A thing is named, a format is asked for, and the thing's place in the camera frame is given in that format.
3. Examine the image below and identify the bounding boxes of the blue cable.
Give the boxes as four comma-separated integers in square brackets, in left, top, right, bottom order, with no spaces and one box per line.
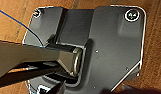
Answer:
[0,8,44,48]

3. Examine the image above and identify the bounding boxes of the dark robot base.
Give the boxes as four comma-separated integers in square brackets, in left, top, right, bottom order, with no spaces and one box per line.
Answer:
[21,4,148,94]

